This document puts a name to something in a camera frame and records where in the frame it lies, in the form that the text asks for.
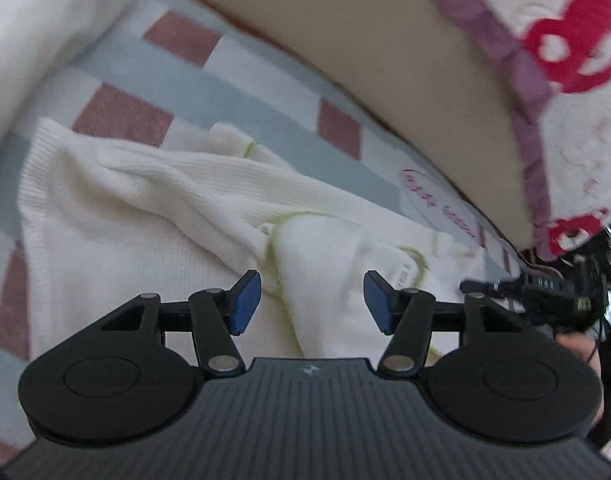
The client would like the white cartoon embroidered garment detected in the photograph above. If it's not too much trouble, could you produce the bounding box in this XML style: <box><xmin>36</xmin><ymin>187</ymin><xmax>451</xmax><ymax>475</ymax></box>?
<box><xmin>18</xmin><ymin>118</ymin><xmax>499</xmax><ymax>360</ymax></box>

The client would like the person's right hand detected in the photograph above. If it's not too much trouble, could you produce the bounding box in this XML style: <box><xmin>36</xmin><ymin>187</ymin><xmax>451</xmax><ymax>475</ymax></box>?
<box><xmin>555</xmin><ymin>331</ymin><xmax>604</xmax><ymax>411</ymax></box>

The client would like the white red print quilt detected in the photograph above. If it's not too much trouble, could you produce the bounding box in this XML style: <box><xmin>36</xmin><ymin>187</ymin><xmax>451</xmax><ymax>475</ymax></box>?
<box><xmin>202</xmin><ymin>0</ymin><xmax>611</xmax><ymax>261</ymax></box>

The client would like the folded cream white garment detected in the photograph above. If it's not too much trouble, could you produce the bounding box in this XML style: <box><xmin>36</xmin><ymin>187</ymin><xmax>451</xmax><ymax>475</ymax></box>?
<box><xmin>0</xmin><ymin>0</ymin><xmax>134</xmax><ymax>144</ymax></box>

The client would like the checkered blue pink bedsheet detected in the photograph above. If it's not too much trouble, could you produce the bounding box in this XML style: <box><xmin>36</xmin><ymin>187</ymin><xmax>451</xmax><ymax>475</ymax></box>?
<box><xmin>0</xmin><ymin>0</ymin><xmax>519</xmax><ymax>464</ymax></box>

